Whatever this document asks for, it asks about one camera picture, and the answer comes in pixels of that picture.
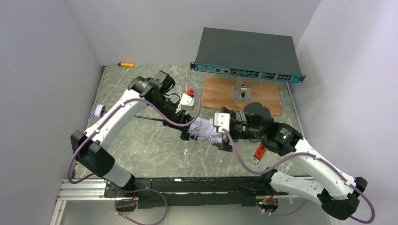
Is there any black umbrella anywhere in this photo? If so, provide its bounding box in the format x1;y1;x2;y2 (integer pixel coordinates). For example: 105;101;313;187
88;105;223;143

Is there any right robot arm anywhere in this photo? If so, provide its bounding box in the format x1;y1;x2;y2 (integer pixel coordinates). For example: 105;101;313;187
214;102;367;220

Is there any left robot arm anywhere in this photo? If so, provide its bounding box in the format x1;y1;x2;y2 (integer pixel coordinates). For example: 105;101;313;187
70;70;201;192

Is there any plywood board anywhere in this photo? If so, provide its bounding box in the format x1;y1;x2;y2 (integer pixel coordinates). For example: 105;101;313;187
202;76;282;116

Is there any orange utility knife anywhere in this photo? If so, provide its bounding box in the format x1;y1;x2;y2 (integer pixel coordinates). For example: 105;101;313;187
118;62;135;68

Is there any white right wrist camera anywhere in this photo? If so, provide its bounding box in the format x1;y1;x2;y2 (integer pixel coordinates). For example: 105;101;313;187
214;112;230;134

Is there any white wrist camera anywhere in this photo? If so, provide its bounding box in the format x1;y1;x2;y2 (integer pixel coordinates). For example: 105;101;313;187
214;112;230;134
179;89;195;111

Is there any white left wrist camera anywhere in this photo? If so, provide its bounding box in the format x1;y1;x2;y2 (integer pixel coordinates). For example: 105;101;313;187
179;89;195;111

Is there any metal switch stand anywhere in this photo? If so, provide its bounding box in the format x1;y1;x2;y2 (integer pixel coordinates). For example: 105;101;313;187
233;76;251;102

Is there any red handled adjustable wrench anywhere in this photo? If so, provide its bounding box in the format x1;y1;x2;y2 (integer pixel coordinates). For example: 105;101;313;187
252;144;267;164

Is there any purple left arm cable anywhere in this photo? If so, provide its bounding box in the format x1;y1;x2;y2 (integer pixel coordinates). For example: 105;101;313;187
67;89;203;225

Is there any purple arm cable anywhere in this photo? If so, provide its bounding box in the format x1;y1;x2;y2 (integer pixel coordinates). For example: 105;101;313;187
67;89;203;225
221;128;376;224

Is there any grey network switch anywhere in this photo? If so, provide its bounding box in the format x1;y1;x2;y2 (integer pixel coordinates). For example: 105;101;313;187
190;27;306;83

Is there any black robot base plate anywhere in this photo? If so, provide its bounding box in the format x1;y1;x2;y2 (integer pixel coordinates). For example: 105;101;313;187
104;176;275;209

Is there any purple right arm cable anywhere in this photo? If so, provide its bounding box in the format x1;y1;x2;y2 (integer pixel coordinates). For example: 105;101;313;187
221;128;376;224

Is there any aluminium frame rail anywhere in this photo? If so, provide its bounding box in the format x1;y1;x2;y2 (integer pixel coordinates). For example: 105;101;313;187
57;179;106;201

